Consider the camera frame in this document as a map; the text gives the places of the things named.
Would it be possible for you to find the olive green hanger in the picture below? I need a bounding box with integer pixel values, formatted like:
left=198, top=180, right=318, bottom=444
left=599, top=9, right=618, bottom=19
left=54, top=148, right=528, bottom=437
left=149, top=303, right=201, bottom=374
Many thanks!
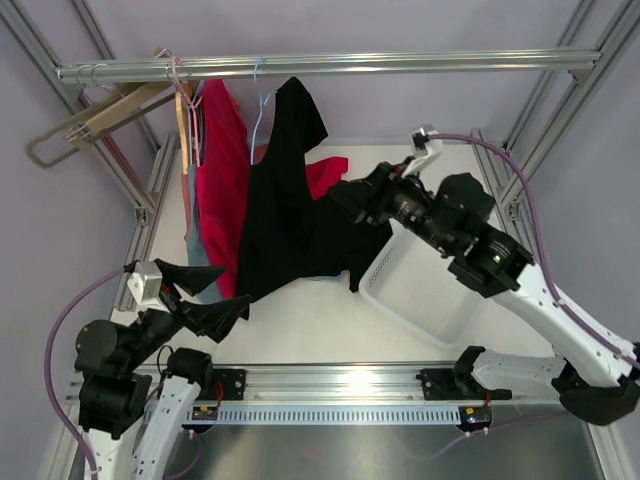
left=25, top=92, right=176, bottom=170

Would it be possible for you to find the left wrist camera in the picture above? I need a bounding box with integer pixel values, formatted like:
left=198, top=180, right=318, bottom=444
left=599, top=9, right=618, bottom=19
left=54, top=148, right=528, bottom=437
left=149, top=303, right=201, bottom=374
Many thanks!
left=127, top=261, right=169, bottom=312

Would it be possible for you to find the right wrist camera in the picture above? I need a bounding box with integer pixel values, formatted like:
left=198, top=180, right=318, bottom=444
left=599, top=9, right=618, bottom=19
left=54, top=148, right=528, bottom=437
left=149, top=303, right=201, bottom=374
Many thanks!
left=401, top=125, right=444, bottom=178

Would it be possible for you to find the white slotted cable duct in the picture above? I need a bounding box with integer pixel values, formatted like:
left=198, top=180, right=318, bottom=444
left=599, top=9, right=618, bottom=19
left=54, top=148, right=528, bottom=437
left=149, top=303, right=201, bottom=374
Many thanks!
left=144, top=405, right=461, bottom=426

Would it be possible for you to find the light blue wire hanger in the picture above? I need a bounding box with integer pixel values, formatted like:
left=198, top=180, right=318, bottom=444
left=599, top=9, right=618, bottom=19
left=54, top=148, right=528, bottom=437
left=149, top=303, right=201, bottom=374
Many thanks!
left=249, top=57, right=277, bottom=166

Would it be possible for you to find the white plastic basket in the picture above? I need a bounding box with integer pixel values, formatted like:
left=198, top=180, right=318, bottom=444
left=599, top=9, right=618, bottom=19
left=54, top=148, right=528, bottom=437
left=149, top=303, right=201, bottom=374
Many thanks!
left=359, top=223, right=509, bottom=350

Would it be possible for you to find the red t shirt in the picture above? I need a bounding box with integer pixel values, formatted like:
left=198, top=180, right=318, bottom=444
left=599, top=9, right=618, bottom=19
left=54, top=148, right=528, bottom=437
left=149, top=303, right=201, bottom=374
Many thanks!
left=193, top=79, right=350, bottom=301

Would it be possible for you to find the pink hanger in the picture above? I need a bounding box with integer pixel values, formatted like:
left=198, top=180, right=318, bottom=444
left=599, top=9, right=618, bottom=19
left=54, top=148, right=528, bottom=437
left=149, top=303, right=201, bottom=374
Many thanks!
left=167, top=56, right=201, bottom=166

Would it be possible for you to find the dusty pink garment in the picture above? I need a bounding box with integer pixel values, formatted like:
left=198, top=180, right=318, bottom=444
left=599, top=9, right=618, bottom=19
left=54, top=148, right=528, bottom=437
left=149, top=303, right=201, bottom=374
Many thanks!
left=181, top=173, right=192, bottom=232

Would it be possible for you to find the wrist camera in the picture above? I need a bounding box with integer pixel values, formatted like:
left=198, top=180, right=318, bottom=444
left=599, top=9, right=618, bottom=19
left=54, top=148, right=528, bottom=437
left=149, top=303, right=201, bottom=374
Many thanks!
left=401, top=125, right=444, bottom=178
left=127, top=261, right=169, bottom=312

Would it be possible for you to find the tan wooden clip hanger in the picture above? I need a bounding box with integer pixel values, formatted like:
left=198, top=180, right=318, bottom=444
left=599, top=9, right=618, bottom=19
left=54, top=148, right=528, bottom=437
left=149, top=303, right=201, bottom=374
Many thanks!
left=64, top=82, right=174, bottom=150

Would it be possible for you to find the black t shirt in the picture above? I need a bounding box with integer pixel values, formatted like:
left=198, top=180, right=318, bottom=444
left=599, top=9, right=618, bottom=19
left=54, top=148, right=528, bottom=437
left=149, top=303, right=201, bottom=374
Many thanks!
left=236, top=77, right=392, bottom=301

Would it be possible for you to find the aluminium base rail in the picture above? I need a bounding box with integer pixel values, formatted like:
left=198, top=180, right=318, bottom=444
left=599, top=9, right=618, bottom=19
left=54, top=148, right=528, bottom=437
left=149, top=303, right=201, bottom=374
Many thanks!
left=64, top=363, right=576, bottom=401

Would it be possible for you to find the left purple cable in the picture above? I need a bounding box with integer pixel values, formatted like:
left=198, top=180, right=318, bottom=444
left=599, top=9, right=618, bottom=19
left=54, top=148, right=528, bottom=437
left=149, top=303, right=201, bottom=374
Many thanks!
left=43, top=267, right=134, bottom=476

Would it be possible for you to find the aluminium hanging rail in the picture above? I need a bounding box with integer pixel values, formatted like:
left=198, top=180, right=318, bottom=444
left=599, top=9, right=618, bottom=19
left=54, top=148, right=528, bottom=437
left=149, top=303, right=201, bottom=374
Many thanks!
left=56, top=47, right=601, bottom=86

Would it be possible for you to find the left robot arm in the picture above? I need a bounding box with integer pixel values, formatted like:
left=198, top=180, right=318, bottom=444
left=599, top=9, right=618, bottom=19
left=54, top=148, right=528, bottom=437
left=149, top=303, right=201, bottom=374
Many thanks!
left=75, top=259, right=252, bottom=479

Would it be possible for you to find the grey t shirt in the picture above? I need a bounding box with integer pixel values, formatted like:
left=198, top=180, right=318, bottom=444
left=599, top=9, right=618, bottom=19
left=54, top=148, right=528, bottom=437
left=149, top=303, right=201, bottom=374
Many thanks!
left=186, top=165, right=222, bottom=304

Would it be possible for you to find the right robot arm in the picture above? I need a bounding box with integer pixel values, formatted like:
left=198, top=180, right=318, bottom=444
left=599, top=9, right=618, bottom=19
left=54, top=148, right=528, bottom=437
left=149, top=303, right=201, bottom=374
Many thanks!
left=328, top=162, right=639, bottom=426

